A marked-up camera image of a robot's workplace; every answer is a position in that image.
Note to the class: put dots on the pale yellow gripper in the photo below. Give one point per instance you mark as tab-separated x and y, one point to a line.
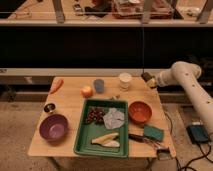
149	79

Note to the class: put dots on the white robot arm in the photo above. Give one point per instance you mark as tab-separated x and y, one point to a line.
186	74

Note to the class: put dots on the white paper cup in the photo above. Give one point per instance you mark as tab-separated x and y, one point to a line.
124	81

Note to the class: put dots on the blue-grey cup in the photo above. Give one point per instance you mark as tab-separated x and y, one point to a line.
99	85

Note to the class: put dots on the small metal cup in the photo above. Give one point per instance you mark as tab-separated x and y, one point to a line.
49	108

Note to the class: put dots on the orange bowl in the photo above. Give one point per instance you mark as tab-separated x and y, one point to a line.
139	112

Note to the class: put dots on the green sponge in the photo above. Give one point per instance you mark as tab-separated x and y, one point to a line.
153	133

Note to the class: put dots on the wooden table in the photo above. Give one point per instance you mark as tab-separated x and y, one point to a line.
69	102

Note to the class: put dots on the crumpled grey cloth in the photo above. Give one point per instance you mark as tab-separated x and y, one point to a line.
113	119

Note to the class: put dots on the orange apple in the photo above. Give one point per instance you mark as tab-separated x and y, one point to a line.
86	91

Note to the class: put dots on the bunch of dark grapes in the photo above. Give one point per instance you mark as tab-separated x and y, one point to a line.
96	115

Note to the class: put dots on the green plastic tray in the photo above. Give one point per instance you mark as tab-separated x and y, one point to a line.
89	131

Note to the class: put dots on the black foot pedal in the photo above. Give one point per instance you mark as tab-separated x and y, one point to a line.
198	134

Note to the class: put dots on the peeled banana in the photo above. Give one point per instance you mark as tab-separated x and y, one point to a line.
108	140

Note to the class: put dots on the orange carrot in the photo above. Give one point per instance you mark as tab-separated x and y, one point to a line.
56	86

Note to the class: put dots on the purple bowl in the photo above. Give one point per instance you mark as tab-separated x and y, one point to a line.
53	127

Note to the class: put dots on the black-handled brush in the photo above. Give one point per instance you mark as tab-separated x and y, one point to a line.
162	152

